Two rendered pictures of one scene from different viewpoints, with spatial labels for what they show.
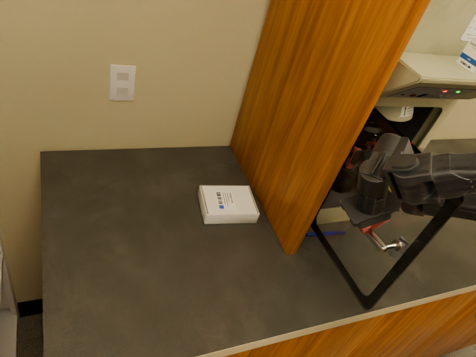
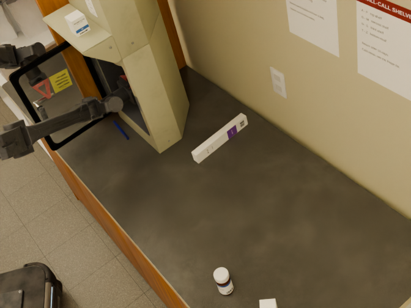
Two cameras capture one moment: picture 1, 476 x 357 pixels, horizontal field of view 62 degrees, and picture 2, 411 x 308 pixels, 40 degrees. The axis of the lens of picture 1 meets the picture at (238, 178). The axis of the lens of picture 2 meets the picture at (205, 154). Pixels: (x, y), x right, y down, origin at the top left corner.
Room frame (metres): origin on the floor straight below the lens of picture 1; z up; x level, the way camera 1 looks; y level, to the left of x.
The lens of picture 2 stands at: (1.41, -2.04, 2.49)
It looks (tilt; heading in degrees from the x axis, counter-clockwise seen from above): 46 degrees down; 97
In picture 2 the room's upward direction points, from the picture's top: 17 degrees counter-clockwise
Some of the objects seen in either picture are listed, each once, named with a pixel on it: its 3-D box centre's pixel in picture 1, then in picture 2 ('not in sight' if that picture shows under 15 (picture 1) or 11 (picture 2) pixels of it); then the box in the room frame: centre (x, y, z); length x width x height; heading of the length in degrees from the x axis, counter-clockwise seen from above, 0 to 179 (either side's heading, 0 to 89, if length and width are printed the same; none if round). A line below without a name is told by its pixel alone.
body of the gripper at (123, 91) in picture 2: not in sight; (121, 95); (0.95, -0.37, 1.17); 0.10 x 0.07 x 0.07; 123
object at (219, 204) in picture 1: (227, 203); not in sight; (0.85, 0.01, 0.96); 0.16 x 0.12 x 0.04; 116
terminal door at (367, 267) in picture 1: (367, 211); (65, 95); (0.73, -0.31, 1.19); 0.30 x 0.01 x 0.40; 33
